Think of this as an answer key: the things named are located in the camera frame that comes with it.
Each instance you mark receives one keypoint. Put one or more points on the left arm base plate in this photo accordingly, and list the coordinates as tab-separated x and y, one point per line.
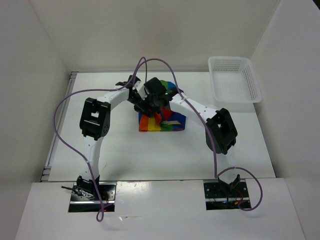
81	202

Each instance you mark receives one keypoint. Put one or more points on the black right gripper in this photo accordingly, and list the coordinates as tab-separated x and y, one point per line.
153	109

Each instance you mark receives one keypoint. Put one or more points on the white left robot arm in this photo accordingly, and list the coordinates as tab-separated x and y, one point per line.
95	123

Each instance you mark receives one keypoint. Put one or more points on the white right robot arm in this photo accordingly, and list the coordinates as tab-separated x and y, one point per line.
220	131

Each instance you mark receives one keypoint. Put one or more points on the rainbow striped shorts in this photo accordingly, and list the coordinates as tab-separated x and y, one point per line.
165	121

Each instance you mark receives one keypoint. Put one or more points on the white plastic mesh basket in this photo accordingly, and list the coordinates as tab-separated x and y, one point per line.
233	81

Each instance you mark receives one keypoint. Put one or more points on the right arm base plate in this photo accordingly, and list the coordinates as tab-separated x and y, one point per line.
216	199

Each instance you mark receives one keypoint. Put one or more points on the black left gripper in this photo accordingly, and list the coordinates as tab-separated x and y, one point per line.
138	109

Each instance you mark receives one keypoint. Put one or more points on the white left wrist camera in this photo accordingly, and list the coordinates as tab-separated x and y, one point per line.
140	88

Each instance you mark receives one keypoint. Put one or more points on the aluminium table frame rail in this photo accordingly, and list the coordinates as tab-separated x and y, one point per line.
59	120

